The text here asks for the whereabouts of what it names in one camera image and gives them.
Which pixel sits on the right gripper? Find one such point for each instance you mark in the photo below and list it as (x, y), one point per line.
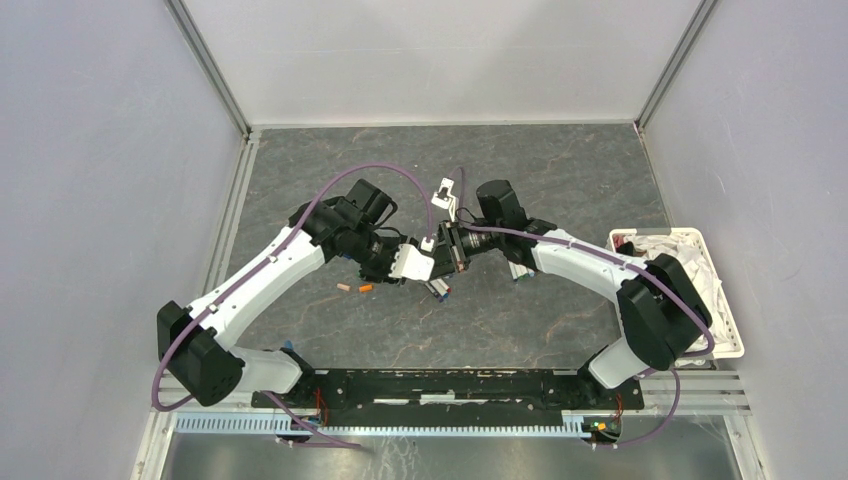
(450, 258)

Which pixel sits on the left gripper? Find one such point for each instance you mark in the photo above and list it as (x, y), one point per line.
(381, 275)

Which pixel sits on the green capped marker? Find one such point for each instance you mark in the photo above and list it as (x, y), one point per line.
(519, 272)

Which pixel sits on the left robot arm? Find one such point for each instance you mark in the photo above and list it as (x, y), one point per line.
(197, 343)

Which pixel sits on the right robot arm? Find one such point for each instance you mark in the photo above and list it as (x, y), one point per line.
(662, 316)

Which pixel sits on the dark purple pen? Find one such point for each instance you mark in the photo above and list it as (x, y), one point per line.
(435, 292)

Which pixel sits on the red capped marker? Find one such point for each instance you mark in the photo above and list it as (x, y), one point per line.
(442, 286)

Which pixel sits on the blue capped marker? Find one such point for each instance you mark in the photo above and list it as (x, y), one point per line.
(439, 289)

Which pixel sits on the white cloth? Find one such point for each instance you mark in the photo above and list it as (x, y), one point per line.
(687, 247)

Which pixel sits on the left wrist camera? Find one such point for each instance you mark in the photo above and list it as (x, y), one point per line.
(413, 261)

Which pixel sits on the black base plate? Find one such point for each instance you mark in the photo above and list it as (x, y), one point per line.
(456, 398)

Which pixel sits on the slotted cable duct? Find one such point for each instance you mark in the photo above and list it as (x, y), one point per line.
(282, 425)

